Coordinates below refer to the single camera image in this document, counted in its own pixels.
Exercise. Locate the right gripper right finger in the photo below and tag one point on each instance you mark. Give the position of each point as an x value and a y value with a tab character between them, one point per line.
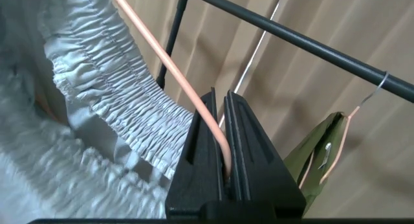
258	178

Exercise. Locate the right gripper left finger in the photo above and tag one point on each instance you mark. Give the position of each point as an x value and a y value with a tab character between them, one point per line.
197	172

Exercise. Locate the green printed shirt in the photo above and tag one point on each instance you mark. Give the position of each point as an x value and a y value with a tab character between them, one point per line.
307	152

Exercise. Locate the pink clothes hanger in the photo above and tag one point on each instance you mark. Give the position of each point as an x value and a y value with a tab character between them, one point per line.
181	78
343	140

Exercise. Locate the pale grey garment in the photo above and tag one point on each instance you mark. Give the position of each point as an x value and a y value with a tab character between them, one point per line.
97	72

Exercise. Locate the black clothes rack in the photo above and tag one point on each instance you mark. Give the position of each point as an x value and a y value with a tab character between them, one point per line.
291	36

